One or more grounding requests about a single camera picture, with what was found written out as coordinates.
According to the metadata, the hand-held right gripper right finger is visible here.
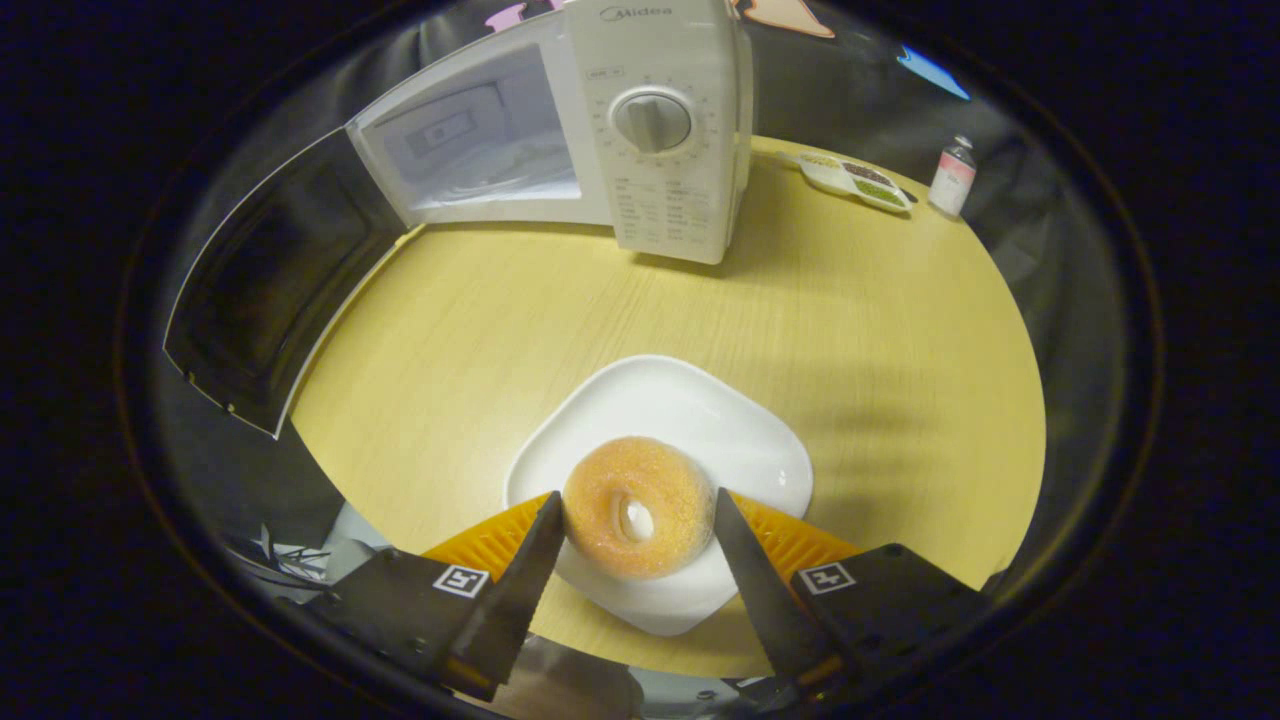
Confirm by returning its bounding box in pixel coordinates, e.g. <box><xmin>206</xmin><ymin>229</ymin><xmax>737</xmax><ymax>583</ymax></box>
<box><xmin>713</xmin><ymin>487</ymin><xmax>991</xmax><ymax>691</ymax></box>

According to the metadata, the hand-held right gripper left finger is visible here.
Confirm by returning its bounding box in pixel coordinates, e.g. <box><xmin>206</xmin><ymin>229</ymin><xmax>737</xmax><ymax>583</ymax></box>
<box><xmin>300</xmin><ymin>490</ymin><xmax>567</xmax><ymax>701</ymax></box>

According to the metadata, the sugared ring doughnut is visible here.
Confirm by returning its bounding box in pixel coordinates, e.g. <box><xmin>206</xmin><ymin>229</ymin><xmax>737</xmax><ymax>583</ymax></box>
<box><xmin>562</xmin><ymin>436</ymin><xmax>717</xmax><ymax>581</ymax></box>

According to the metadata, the white microwave oven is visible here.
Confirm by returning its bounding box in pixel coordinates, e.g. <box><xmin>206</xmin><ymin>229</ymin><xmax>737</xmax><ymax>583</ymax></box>
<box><xmin>163</xmin><ymin>0</ymin><xmax>755</xmax><ymax>441</ymax></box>

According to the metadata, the white square plate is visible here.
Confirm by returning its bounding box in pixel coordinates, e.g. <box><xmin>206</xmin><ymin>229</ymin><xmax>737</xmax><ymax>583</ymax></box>
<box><xmin>503</xmin><ymin>354</ymin><xmax>815</xmax><ymax>638</ymax></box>

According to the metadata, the white divided bean tray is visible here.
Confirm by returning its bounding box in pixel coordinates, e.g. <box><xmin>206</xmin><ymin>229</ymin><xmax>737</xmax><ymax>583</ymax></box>
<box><xmin>797</xmin><ymin>150</ymin><xmax>916</xmax><ymax>215</ymax></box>

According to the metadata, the small pink label bottle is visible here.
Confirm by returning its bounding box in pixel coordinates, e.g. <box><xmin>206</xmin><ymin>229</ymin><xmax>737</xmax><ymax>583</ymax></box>
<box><xmin>928</xmin><ymin>135</ymin><xmax>978</xmax><ymax>219</ymax></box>

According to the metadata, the black backdrop cloth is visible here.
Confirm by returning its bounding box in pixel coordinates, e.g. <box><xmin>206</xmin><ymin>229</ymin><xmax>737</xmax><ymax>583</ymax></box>
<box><xmin>150</xmin><ymin>0</ymin><xmax>1151</xmax><ymax>601</ymax></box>

